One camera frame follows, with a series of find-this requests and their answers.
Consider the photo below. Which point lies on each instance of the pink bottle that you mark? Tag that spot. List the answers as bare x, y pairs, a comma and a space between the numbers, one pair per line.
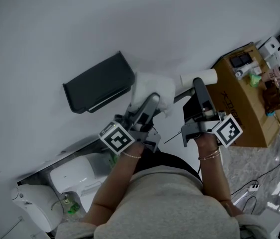
272, 74

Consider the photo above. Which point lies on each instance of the person's right forearm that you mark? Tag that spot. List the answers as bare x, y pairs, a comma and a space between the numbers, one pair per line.
214, 178

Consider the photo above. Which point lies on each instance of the large brown cardboard box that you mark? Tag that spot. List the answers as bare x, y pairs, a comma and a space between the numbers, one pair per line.
251, 113

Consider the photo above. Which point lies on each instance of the person's grey shirt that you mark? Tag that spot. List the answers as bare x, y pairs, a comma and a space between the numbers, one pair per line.
169, 208

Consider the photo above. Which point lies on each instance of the white floor box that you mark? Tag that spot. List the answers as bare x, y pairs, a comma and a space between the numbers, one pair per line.
272, 223

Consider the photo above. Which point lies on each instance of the person's black trousers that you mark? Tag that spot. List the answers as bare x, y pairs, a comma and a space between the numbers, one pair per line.
169, 160

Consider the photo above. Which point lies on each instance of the brown bundle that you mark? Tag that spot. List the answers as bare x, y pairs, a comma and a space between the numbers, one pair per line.
274, 96

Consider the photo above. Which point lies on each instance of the white wall urinal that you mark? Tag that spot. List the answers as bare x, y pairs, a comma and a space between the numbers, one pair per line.
37, 205

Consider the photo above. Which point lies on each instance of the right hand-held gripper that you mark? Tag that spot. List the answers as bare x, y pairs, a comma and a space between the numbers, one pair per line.
229, 132

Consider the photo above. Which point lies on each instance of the thin gold bangle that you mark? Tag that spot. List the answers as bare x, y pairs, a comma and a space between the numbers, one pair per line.
208, 155

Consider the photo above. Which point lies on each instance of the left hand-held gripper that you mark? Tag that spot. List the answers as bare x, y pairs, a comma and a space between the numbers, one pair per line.
117, 139

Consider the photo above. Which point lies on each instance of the black square pad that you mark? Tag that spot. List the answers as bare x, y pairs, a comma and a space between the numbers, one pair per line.
235, 61
244, 59

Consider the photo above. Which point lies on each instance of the person's left forearm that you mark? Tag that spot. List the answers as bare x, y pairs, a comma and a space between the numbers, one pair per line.
115, 188

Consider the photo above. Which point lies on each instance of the green plastic bottle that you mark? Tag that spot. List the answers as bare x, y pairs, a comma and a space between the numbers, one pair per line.
73, 208

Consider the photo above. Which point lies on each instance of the green packet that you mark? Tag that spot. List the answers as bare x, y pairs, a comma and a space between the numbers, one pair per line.
254, 80

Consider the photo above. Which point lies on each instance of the black wall paper holder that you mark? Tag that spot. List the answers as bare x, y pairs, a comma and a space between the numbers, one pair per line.
97, 83

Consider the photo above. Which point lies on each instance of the small blue plastic piece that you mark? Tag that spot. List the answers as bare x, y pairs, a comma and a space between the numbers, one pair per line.
271, 113

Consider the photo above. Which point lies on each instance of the white boxy appliance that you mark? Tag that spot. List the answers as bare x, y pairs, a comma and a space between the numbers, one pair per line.
270, 46

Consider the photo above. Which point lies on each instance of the green plastic bag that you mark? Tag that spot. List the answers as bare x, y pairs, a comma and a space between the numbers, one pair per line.
111, 159

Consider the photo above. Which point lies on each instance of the white round-lid toilet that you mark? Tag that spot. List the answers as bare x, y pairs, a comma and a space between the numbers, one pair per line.
72, 173

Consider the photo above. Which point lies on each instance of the white toilet paper roll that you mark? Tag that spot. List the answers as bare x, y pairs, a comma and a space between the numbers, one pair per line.
152, 83

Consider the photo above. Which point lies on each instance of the white power strip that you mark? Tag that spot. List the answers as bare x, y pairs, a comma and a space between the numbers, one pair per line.
253, 188

